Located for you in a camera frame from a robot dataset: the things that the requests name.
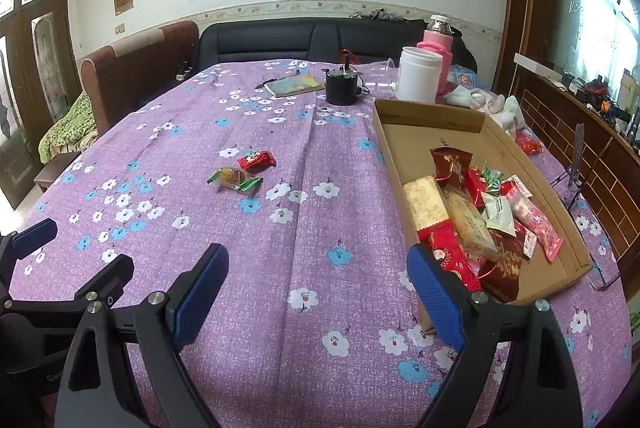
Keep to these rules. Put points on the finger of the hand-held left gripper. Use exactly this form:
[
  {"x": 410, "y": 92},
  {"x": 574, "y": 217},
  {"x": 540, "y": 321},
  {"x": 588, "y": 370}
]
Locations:
[
  {"x": 35, "y": 232},
  {"x": 107, "y": 278}
]

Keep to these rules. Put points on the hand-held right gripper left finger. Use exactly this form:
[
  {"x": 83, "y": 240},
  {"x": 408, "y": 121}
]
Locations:
[{"x": 200, "y": 298}]

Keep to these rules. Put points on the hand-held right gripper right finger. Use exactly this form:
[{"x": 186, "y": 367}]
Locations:
[{"x": 435, "y": 303}]

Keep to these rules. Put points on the red cartoon snack packet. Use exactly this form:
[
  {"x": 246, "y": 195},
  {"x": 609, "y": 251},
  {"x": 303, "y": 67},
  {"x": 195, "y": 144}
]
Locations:
[{"x": 447, "y": 258}]

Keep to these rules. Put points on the white green snack packet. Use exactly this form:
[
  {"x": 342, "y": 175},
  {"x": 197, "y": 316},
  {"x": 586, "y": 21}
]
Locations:
[{"x": 497, "y": 213}]

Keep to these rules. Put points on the small red snack packet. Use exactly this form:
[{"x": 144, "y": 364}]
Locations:
[{"x": 476, "y": 185}]

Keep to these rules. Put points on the green-wrapped yellow candy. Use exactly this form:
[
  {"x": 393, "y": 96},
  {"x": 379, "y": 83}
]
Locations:
[{"x": 232, "y": 177}]

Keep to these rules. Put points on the pink clear snack packet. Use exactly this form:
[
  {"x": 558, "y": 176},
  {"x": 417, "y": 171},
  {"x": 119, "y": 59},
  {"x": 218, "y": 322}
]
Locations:
[{"x": 537, "y": 223}]

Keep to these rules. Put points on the green white candy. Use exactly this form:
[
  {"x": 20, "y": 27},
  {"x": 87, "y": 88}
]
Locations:
[{"x": 492, "y": 178}]

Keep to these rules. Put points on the white red-label snack packet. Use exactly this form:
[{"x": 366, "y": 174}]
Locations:
[{"x": 515, "y": 186}]

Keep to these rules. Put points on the small red candy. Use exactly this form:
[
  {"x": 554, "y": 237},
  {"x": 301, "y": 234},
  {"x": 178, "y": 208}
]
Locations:
[{"x": 256, "y": 161}]

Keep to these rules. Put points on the shallow cardboard box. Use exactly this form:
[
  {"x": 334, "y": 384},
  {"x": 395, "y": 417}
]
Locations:
[{"x": 435, "y": 133}]

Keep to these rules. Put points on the green patterned cloth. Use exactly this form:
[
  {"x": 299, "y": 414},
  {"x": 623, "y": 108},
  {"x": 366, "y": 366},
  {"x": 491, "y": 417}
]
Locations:
[{"x": 65, "y": 128}]

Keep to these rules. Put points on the purple floral tablecloth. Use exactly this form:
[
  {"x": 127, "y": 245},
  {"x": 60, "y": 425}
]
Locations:
[{"x": 300, "y": 218}]

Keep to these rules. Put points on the eyeglasses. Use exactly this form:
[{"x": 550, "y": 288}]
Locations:
[{"x": 602, "y": 286}]

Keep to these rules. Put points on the red patterned plastic bag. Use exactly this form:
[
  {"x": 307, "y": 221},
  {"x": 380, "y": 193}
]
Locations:
[{"x": 529, "y": 143}]

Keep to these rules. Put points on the brown armchair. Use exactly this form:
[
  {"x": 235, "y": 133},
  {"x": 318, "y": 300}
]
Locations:
[{"x": 135, "y": 73}]

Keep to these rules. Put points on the wooden glass door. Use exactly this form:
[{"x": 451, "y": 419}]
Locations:
[{"x": 62, "y": 38}]

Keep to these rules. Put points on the grey phone stand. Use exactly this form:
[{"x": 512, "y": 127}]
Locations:
[{"x": 578, "y": 153}]

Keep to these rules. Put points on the grey sock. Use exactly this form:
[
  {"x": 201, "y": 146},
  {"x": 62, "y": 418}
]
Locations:
[{"x": 465, "y": 97}]

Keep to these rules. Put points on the white plastic jar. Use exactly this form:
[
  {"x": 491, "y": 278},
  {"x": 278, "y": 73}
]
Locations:
[{"x": 417, "y": 76}]

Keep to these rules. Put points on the white printed plastic bag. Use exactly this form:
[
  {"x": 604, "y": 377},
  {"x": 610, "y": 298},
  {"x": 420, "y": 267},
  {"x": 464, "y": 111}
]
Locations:
[{"x": 462, "y": 76}]

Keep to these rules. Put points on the black pen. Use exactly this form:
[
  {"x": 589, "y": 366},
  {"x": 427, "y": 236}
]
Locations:
[{"x": 272, "y": 81}]

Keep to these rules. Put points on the wooden brick-pattern counter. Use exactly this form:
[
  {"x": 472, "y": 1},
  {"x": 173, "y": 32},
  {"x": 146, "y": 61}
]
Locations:
[{"x": 560, "y": 108}]

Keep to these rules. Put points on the clear plastic container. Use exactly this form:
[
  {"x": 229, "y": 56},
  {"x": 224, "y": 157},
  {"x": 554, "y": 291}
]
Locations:
[{"x": 380, "y": 78}]

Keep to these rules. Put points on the black cylindrical device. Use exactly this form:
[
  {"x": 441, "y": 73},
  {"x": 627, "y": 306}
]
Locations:
[{"x": 342, "y": 88}]

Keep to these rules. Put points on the white flat box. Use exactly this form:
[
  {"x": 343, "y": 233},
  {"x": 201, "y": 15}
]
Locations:
[{"x": 532, "y": 62}]

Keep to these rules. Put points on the orange object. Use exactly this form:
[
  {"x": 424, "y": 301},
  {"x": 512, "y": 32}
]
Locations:
[{"x": 605, "y": 106}]

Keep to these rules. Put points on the pink sleeved bottle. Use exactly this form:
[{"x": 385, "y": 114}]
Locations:
[{"x": 440, "y": 41}]

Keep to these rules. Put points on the black leather sofa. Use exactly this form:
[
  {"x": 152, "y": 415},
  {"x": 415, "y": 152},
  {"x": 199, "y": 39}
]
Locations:
[{"x": 260, "y": 41}]

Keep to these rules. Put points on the red black tool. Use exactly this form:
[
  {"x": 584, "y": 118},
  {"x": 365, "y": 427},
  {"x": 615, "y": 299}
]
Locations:
[{"x": 596, "y": 88}]

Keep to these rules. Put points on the bright window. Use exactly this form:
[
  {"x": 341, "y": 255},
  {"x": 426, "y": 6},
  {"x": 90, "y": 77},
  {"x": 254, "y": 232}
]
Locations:
[{"x": 600, "y": 8}]

